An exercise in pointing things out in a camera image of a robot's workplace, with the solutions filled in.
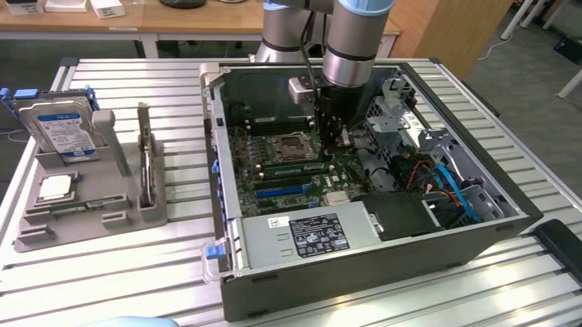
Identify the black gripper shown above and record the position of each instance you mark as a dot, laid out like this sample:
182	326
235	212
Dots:
336	105

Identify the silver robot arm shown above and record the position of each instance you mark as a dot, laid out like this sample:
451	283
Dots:
350	37

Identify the green RAM stick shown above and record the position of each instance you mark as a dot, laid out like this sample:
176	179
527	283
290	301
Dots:
77	206
295	169

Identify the blue gloved hand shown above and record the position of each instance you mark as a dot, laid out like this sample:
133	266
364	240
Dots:
131	322

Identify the silver disk bay cage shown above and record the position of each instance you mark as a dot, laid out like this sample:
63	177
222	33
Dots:
399	112

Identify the CPU socket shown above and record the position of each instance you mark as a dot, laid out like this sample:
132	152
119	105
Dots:
292	147

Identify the green motherboard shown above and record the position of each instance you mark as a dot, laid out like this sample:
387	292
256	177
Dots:
276	185

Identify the silver chipset heat sink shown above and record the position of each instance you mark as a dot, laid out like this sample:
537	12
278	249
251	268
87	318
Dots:
338	198

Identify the blue expansion slot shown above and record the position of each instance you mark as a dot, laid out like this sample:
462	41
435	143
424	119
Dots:
280	192

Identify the wooden cabinet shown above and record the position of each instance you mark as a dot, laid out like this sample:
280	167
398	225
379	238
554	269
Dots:
450	30

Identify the grey power supply unit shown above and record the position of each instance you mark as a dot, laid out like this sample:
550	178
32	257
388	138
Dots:
272	245

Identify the graphics card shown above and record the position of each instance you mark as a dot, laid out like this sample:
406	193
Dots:
147	160

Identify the wooden desk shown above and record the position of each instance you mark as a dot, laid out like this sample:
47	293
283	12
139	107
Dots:
136	20

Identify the blue case latch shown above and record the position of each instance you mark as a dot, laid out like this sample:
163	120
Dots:
212	252

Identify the black open PC case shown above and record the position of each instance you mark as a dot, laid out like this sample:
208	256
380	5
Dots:
363	279

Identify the white cardboard box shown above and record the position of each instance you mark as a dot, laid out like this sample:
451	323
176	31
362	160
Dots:
24	7
72	5
107	8

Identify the grey parts rack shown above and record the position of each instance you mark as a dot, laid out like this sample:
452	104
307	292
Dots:
91	221

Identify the silver CPU chip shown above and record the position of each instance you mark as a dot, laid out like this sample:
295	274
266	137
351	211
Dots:
55	187

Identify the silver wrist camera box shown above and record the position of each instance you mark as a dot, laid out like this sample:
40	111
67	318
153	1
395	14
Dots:
300	90

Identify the hard disk with blue bracket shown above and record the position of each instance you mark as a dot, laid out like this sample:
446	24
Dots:
61	129

